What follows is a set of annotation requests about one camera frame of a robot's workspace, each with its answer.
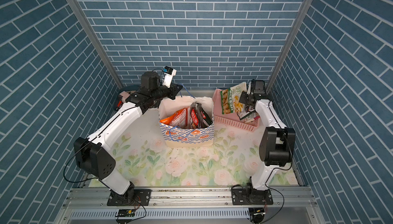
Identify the floral table mat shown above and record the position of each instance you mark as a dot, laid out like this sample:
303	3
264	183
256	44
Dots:
144	159

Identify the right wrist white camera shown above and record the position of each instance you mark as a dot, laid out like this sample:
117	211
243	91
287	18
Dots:
258	87

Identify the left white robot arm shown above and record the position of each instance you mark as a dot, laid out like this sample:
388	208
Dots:
93	153

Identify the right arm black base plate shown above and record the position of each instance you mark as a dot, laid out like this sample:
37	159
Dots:
250	196

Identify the pink perforated plastic basket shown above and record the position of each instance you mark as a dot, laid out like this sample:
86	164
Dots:
231	119

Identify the dark red condiment packet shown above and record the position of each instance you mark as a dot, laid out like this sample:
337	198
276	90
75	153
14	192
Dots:
199	118

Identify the aluminium mounting rail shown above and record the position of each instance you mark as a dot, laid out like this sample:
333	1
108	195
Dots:
192	205

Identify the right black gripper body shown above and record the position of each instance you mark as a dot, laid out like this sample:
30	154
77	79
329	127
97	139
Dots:
245	98

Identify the white checkered paper bag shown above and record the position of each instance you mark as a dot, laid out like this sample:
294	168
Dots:
186	138

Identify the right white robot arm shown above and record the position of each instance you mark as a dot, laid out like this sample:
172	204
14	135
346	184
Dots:
277	143

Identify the green dark condiment packet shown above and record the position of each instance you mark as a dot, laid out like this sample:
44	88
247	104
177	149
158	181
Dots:
230	98

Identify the orange red condiment packet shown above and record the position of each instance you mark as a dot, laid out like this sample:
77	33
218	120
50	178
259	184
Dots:
178	119

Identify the teal stationery tray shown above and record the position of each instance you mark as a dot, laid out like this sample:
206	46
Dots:
123	94

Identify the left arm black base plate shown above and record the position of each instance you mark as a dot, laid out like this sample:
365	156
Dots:
131	197

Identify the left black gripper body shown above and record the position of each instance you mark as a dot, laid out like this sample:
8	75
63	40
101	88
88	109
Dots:
161	92

